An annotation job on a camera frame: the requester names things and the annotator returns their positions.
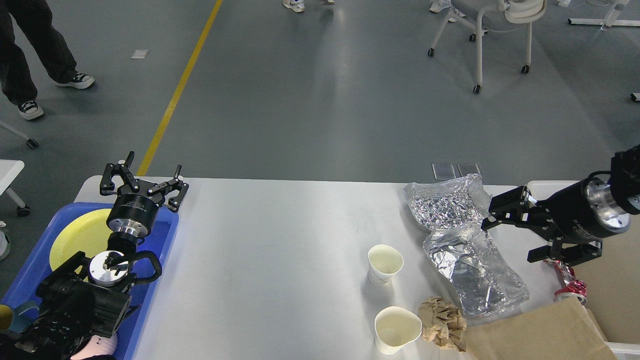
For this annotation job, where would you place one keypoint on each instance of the brown paper bag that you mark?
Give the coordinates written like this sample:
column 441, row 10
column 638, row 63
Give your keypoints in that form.
column 559, row 331

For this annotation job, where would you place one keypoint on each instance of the crumpled brown paper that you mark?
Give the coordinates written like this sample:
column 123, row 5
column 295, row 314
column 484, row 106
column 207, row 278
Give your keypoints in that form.
column 443, row 324

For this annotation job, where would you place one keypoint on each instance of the dark teal mug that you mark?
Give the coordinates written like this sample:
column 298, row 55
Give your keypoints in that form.
column 15, row 319

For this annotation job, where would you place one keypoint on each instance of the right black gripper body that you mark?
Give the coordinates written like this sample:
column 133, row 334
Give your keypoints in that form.
column 580, row 212

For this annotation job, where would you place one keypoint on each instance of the blue plastic tray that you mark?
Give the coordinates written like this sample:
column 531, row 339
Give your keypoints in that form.
column 37, row 267

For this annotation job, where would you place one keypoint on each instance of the person in blue jeans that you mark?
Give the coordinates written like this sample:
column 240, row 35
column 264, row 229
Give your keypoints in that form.
column 299, row 6

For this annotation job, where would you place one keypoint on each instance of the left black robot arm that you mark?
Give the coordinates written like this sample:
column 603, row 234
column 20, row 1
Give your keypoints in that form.
column 91, row 296

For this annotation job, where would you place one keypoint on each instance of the red crumpled wrapper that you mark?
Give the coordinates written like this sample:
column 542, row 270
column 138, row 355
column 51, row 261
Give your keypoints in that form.
column 571, row 285

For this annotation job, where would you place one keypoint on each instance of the white paper cup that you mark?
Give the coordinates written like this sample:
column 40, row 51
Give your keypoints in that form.
column 394, row 328
column 384, row 262

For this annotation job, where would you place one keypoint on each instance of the pink mug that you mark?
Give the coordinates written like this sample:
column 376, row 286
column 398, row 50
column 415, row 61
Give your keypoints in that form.
column 97, row 346

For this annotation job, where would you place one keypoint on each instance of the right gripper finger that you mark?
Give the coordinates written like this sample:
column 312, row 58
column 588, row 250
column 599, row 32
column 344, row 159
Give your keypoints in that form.
column 518, row 208
column 573, row 255

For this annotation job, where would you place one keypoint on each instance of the lower white paper cup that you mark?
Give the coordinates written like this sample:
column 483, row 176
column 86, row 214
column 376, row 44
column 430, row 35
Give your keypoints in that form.
column 394, row 328

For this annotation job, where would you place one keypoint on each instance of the white wheeled chair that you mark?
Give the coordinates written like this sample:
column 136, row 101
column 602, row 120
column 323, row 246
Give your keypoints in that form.
column 492, row 16

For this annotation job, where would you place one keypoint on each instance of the yellow plastic plate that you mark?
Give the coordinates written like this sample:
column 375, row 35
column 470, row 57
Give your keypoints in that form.
column 87, row 233

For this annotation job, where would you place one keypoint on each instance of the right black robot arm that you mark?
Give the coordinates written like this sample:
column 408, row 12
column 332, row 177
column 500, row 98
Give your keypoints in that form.
column 626, row 166

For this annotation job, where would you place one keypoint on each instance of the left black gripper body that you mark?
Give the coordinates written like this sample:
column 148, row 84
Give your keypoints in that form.
column 133, row 214

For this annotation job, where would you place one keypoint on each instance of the grey floor plates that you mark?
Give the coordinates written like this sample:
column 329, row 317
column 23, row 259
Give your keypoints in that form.
column 444, row 171

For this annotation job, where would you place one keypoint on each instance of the upper white paper cup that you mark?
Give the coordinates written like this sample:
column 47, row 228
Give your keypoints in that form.
column 384, row 262

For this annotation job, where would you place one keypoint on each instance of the white side table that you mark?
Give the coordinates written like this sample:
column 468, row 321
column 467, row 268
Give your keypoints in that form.
column 9, row 170

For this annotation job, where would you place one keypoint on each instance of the white table frame base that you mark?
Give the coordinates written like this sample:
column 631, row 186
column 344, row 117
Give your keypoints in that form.
column 611, row 19

